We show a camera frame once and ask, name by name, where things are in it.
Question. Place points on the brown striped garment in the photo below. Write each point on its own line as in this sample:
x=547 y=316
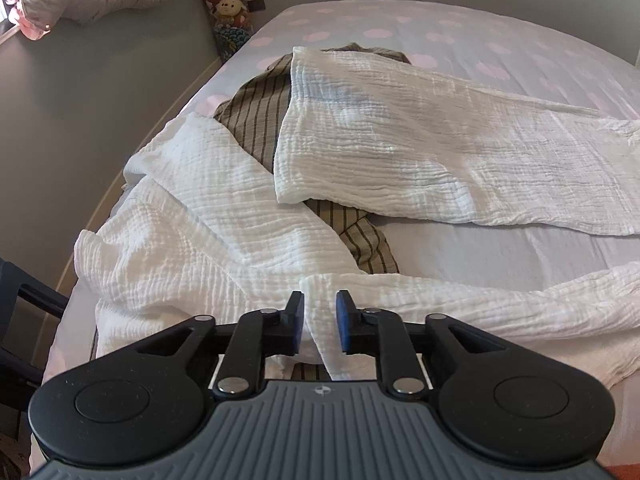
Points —
x=255 y=115

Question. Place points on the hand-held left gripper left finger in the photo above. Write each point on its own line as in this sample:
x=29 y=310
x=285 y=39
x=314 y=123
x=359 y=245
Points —
x=298 y=321

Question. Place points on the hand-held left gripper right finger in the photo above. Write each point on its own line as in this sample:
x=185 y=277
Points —
x=342 y=321

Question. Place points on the bed with pink-dotted sheet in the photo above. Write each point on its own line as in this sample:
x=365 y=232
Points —
x=450 y=25

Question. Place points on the pile of plush toys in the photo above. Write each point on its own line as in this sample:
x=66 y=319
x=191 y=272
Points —
x=227 y=7

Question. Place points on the black chair frame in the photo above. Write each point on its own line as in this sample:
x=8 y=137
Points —
x=30 y=300

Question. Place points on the black wall plug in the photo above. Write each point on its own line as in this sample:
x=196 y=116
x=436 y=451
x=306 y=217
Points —
x=256 y=5

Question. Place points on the white muslin pants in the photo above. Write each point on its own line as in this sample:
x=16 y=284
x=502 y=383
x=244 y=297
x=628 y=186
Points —
x=400 y=130

